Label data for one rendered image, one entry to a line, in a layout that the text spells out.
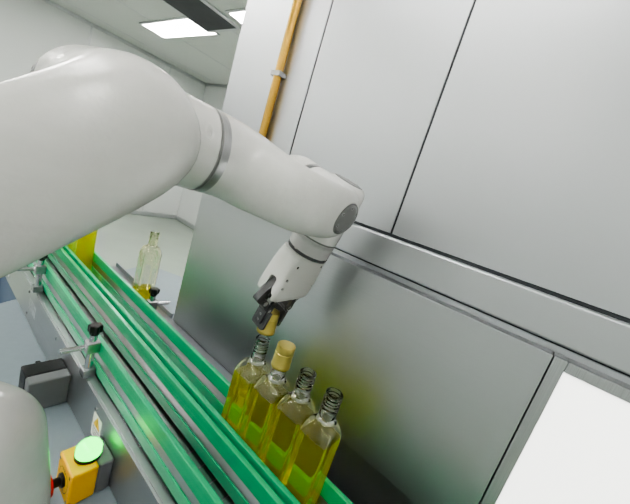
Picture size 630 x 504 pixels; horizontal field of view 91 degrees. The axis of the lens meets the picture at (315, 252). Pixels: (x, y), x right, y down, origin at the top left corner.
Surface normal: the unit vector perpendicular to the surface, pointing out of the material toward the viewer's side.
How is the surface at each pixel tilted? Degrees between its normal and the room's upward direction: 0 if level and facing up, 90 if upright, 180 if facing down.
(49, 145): 86
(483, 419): 90
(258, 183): 97
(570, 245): 90
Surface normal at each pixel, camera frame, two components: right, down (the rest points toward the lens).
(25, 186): 0.70, 0.43
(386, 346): -0.59, -0.03
